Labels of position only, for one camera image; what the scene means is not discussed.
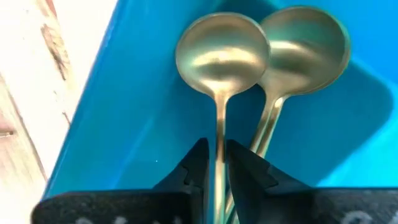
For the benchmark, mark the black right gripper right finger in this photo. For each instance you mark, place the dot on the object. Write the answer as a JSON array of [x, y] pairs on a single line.
[[280, 205]]

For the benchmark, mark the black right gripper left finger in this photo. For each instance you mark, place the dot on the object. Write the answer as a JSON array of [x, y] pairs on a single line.
[[174, 207]]

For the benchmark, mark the gold spoon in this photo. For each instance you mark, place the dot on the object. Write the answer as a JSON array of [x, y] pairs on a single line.
[[222, 53], [308, 49]]

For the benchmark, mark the teal plastic bin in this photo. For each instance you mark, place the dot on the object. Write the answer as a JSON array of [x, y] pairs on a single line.
[[124, 124]]

